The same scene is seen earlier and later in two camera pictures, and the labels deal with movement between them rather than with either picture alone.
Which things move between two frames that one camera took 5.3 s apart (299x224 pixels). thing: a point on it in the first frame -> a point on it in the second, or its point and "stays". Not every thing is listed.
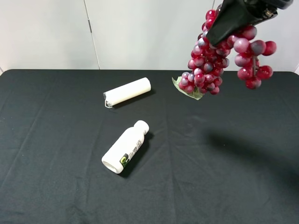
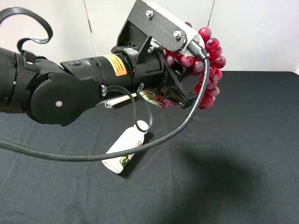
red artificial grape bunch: x=207 y=63 -> x=217 y=60
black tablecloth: x=231 y=157 stays
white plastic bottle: x=126 y=148 stays
